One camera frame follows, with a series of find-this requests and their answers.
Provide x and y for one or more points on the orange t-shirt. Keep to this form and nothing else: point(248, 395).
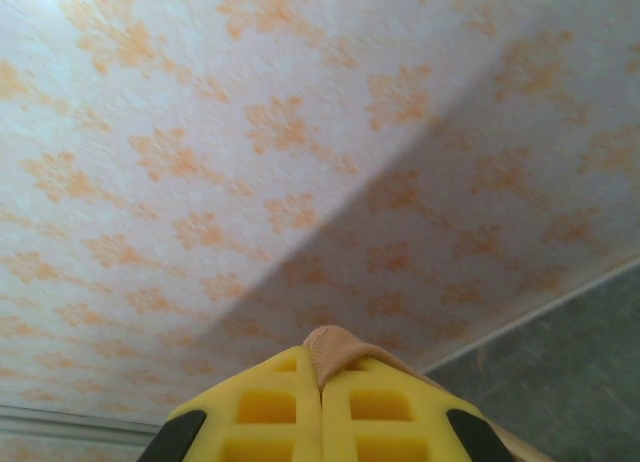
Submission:
point(330, 347)

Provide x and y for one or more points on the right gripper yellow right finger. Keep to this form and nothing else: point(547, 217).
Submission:
point(390, 417)

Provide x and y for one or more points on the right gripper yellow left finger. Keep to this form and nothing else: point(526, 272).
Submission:
point(270, 412)

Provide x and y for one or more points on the aluminium frame post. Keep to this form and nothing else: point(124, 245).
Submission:
point(60, 422)

